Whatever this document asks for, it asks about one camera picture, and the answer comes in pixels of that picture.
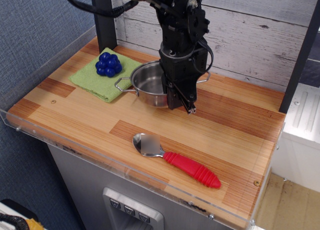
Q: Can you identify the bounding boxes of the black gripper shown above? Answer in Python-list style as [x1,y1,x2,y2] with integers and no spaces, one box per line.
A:
[159,47,208,110]

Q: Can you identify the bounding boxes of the stainless steel pot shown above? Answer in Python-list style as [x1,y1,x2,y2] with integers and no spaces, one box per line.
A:
[114,60,197,114]

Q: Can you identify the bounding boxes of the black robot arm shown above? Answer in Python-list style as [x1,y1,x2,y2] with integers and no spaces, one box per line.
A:
[132,0,214,114]

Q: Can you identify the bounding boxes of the blue toy grape bunch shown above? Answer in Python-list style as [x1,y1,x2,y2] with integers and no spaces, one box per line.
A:
[95,52,123,78]

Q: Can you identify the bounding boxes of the green folded cloth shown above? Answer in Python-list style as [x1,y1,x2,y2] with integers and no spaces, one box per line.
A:
[68,47,141,103]

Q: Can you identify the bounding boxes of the grey cabinet with buttons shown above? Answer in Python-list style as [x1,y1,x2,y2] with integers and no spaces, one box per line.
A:
[48,145,228,230]

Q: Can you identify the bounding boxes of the white toy appliance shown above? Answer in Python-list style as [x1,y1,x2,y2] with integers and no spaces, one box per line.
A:
[271,83,320,192]

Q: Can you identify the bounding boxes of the yellow and black object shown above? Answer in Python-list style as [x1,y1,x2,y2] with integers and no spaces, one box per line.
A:
[0,199,45,230]

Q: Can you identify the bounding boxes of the red handled metal spoon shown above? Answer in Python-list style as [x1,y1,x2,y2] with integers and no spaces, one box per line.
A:
[132,133,221,189]

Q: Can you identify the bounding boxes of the dark left vertical post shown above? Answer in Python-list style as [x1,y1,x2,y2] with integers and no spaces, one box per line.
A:
[91,0,118,53]

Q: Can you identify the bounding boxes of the dark vertical post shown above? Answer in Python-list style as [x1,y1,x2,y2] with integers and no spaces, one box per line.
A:
[278,0,320,114]
[91,0,118,53]

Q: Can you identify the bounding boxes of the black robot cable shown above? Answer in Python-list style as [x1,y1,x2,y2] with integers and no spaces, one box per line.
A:
[57,0,140,18]

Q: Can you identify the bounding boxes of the dark right vertical post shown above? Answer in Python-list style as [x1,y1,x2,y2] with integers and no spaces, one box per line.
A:
[278,0,320,114]

